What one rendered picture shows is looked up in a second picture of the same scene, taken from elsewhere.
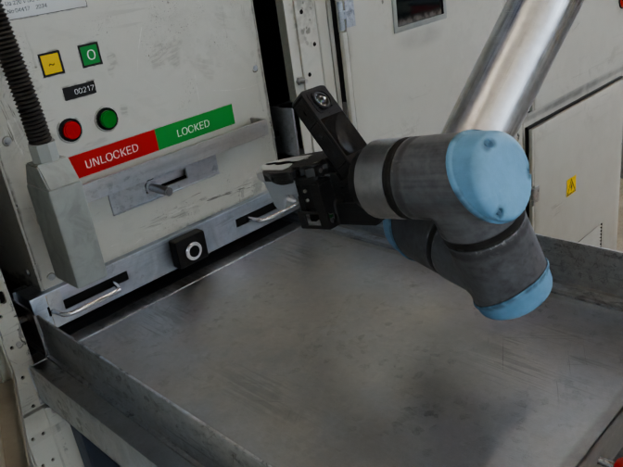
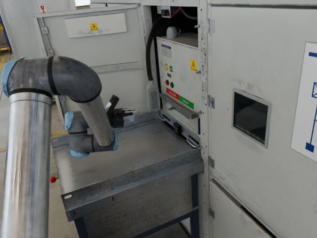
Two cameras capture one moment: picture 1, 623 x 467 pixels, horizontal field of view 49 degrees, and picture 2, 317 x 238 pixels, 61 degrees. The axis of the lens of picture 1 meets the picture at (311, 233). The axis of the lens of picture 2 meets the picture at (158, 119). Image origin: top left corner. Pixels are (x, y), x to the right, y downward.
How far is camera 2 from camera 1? 1.86 m
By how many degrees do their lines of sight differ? 96
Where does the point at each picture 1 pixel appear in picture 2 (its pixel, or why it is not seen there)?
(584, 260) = (95, 187)
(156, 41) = (180, 73)
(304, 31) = (203, 97)
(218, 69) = (192, 91)
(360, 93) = (213, 135)
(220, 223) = (185, 131)
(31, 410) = not seen: hidden behind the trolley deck
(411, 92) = (237, 160)
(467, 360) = (94, 165)
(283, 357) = (123, 144)
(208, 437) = not seen: hidden behind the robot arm
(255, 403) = not seen: hidden behind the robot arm
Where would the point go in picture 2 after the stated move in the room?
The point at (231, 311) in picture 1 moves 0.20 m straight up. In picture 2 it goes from (150, 139) to (147, 108)
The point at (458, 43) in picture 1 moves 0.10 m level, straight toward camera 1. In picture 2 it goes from (275, 171) to (244, 163)
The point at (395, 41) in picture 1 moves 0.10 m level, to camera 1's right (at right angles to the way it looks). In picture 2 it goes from (232, 131) to (230, 144)
